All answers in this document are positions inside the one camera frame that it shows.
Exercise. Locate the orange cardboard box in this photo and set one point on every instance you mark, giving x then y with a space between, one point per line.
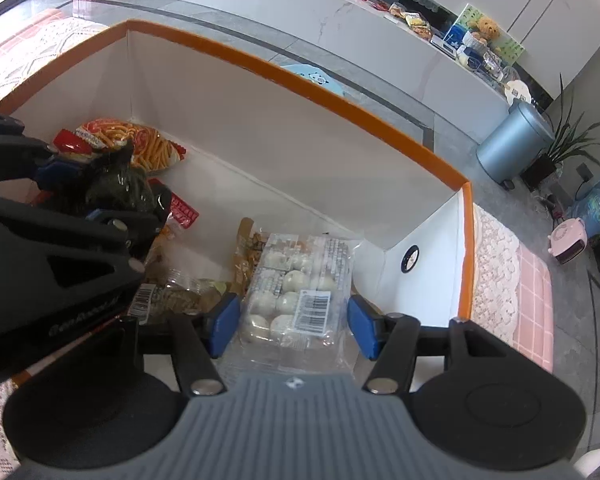
280 150

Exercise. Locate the yellow brown snack packet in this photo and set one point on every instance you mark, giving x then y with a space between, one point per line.
247 255

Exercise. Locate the white sock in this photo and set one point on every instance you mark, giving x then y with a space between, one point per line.
592 462

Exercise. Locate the large water bottle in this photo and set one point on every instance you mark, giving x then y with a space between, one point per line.
597 210

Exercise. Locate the clear white ball snack packet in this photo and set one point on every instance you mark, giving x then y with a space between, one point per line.
290 280

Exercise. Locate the teddy bear picture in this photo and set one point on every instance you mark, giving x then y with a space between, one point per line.
485 30

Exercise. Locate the grey metal trash can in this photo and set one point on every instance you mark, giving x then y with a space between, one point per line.
515 150

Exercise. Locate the clear brown snack packet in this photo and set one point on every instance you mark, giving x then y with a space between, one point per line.
180 300

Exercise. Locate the pile of assorted snack packets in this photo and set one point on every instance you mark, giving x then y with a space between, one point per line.
410 17

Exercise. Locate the potted long leaf plant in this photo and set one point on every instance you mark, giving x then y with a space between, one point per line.
572 135

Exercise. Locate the orange stick snack packet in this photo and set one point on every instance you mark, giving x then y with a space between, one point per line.
145 147

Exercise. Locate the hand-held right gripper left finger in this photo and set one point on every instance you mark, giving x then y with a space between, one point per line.
225 322

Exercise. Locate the blue round panda stool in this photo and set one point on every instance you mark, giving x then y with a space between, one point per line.
312 75

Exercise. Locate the pink fan heater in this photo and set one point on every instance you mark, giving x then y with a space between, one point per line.
570 240

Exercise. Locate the clear red label snack packet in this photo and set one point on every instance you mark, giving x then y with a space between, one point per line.
182 212

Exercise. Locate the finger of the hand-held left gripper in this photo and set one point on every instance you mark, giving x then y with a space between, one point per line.
55 172
97 216

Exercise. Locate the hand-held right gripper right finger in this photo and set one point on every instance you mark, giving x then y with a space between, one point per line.
362 327

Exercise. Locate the dark green snack packet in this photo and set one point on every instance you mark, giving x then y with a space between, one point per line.
120 185

